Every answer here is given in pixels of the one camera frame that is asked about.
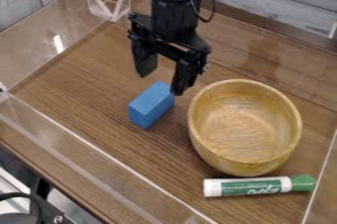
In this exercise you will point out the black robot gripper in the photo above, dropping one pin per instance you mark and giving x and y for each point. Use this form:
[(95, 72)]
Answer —
[(167, 33)]

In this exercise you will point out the blue rectangular block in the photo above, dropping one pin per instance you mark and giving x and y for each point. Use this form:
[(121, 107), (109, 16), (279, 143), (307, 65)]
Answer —
[(151, 105)]

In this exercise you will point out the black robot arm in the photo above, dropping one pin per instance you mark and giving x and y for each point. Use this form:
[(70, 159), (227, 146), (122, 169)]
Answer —
[(167, 33)]

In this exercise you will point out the brown wooden bowl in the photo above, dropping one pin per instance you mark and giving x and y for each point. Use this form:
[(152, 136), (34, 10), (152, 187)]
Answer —
[(244, 127)]

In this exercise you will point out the green white dry-erase marker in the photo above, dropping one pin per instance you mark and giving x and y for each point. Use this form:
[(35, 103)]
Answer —
[(266, 185)]

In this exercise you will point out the clear acrylic tray wall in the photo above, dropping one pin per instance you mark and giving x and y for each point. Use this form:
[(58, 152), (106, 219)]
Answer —
[(70, 81)]

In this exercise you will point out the black metal table frame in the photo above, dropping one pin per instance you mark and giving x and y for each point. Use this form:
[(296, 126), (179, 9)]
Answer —
[(49, 213)]

